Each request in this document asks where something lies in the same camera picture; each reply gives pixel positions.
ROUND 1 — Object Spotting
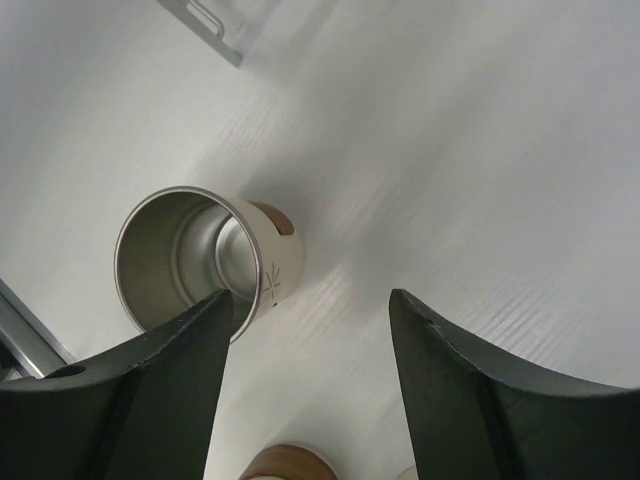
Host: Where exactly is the clear acrylic dish rack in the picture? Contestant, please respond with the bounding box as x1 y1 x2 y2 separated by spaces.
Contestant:
157 0 271 68

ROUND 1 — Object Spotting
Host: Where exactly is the aluminium mounting rail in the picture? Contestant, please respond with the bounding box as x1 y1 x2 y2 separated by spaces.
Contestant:
1 281 75 378

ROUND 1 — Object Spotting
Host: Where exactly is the steel cup front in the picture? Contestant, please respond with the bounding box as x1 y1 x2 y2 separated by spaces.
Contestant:
240 444 338 480

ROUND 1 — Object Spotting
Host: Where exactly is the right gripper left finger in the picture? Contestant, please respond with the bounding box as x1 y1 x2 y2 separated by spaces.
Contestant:
1 290 233 479

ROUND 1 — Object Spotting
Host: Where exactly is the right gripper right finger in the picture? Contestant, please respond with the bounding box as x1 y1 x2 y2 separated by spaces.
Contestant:
389 289 639 479

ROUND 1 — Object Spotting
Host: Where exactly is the steel cup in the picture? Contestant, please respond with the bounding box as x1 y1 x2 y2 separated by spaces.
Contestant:
240 444 338 480
114 186 305 342

